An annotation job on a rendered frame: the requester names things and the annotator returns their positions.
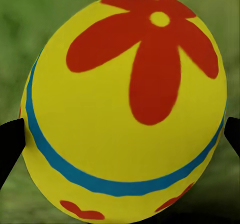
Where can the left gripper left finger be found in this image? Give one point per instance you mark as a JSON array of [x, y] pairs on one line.
[[12, 143]]

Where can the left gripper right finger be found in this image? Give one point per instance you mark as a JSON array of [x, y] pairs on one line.
[[232, 133]]

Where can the easter egg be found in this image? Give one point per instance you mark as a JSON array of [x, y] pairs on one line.
[[123, 110]]

